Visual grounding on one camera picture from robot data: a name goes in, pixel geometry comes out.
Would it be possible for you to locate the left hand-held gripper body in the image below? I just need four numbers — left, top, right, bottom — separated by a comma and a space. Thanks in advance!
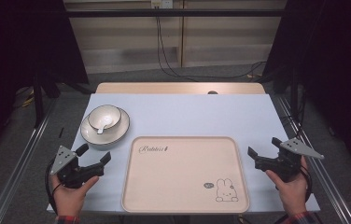
49, 145, 91, 189

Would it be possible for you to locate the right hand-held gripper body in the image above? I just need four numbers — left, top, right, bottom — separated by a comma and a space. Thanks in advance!
265, 137, 325, 184

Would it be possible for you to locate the person's right hand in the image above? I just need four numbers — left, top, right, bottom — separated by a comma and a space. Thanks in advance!
265, 155, 309, 217

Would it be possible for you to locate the person's left hand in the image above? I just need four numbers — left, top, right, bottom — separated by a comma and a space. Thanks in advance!
50, 174, 100, 217

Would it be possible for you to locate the white ceramic spoon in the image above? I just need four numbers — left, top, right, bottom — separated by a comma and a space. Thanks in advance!
96, 119, 116, 135

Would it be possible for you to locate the white plate with dark rim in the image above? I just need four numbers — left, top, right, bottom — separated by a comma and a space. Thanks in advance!
79, 106, 131, 147

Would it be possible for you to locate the white bowl with dark rim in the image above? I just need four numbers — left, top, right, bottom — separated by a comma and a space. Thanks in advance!
87, 104, 122, 132

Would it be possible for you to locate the black upright stand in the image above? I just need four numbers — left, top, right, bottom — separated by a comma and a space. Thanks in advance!
32, 59, 46, 129
289, 59, 301, 120

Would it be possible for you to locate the light blue table mat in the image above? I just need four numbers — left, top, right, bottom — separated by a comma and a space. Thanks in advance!
46, 92, 321, 216

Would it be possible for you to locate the beige tray with rabbit print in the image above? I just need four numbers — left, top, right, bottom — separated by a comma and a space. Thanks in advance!
120, 135, 250, 215

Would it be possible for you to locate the wooden table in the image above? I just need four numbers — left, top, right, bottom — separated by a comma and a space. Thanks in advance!
94, 81, 267, 95

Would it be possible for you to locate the dark curtain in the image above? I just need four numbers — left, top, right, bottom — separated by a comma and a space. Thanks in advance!
0, 0, 90, 164
262, 0, 351, 180

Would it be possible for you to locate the black cable bundle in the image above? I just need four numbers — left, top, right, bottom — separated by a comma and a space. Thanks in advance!
284, 92, 307, 139

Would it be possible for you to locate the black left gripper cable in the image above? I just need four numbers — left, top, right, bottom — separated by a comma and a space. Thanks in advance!
44, 158, 63, 217

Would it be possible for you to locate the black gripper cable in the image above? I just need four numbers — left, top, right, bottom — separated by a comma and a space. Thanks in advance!
274, 164, 314, 224
44, 158, 63, 217

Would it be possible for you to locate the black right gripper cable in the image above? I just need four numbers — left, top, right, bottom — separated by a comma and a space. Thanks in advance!
274, 164, 314, 224

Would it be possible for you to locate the metal floor rail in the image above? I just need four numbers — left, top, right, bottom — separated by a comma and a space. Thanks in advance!
0, 96, 58, 224
275, 94, 351, 224

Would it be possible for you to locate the yellow floor cable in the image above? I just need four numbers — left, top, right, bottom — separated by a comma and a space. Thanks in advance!
20, 88, 36, 108

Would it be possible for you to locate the beige wall panelling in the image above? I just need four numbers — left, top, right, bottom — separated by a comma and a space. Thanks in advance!
63, 0, 288, 76

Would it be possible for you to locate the black wall cable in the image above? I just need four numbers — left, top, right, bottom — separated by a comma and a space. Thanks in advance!
154, 6, 266, 80
156, 15, 196, 82

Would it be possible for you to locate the black horizontal frame bar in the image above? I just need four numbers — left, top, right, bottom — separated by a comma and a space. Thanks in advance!
63, 8, 288, 19

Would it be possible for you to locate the white wall socket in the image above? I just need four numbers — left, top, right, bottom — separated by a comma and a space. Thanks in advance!
150, 0, 175, 9

